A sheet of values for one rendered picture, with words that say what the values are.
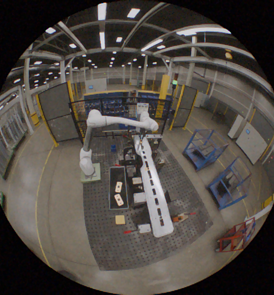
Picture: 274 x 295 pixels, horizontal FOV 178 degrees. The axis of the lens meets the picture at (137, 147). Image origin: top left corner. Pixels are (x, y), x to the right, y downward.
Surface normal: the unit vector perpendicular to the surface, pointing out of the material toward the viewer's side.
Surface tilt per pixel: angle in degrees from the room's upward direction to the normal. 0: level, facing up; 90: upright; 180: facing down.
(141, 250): 0
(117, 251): 0
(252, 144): 90
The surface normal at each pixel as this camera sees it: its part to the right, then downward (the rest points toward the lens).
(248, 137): -0.95, 0.16
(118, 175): 0.07, -0.72
